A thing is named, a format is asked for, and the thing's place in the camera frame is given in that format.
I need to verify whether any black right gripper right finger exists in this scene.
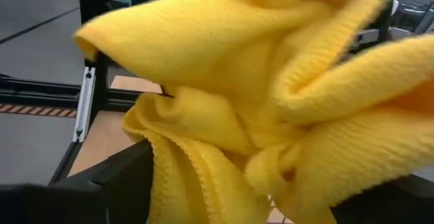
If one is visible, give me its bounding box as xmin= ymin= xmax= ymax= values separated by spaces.
xmin=330 ymin=174 xmax=434 ymax=224

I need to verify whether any black table frame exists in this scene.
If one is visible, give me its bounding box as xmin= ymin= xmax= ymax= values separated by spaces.
xmin=0 ymin=0 xmax=163 ymax=186

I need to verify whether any aluminium frame bracket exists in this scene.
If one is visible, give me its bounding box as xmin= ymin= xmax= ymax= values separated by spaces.
xmin=71 ymin=66 xmax=97 ymax=144

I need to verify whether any yellow microfiber towel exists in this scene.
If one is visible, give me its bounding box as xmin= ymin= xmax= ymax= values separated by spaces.
xmin=72 ymin=0 xmax=434 ymax=224

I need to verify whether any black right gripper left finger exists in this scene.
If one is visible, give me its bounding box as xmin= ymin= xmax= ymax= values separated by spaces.
xmin=0 ymin=138 xmax=155 ymax=224

